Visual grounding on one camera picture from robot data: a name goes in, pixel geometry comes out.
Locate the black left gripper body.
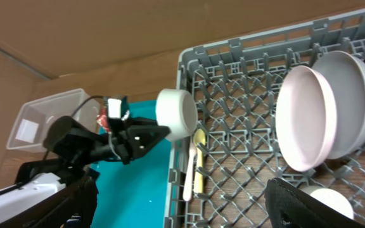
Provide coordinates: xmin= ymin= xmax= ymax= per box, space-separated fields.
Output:
xmin=107 ymin=117 xmax=144 ymax=165

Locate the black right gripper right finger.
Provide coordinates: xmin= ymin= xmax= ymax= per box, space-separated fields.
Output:
xmin=264 ymin=178 xmax=365 ymax=228

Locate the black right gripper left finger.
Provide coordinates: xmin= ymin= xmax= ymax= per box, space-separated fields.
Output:
xmin=0 ymin=176 xmax=98 ymax=228

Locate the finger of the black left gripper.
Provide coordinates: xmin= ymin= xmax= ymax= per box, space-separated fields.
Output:
xmin=128 ymin=117 xmax=170 ymax=158

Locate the white paper napkin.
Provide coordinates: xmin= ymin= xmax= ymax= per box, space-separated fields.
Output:
xmin=121 ymin=110 xmax=130 ymax=121

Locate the red snack wrapper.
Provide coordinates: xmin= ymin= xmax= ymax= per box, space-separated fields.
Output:
xmin=96 ymin=107 xmax=110 ymax=132

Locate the white ceramic mug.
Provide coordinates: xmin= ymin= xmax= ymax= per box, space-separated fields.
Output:
xmin=300 ymin=186 xmax=354 ymax=220

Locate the grey bowl of rice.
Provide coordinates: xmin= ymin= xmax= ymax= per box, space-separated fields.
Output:
xmin=155 ymin=89 xmax=198 ymax=142

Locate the yellow plastic spoon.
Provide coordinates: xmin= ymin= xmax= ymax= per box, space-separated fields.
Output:
xmin=193 ymin=129 xmax=206 ymax=193

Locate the pale pink plastic fork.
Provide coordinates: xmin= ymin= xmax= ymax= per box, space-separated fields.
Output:
xmin=182 ymin=141 xmax=197 ymax=202

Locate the large white round plate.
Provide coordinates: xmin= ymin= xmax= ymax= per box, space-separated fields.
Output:
xmin=276 ymin=66 xmax=338 ymax=172

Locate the grey round plate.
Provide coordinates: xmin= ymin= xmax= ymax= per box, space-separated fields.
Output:
xmin=312 ymin=51 xmax=365 ymax=160

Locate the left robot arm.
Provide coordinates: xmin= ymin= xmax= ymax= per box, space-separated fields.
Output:
xmin=0 ymin=116 xmax=170 ymax=227

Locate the grey plastic dishwasher rack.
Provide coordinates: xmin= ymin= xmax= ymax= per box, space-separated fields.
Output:
xmin=163 ymin=9 xmax=365 ymax=228

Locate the clear plastic waste bin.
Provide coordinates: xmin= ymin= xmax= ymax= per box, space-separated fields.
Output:
xmin=6 ymin=89 xmax=101 ymax=153

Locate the teal plastic serving tray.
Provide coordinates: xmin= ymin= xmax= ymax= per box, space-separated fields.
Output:
xmin=89 ymin=99 xmax=174 ymax=228

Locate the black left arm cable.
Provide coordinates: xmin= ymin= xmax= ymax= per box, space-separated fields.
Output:
xmin=42 ymin=94 xmax=107 ymax=162

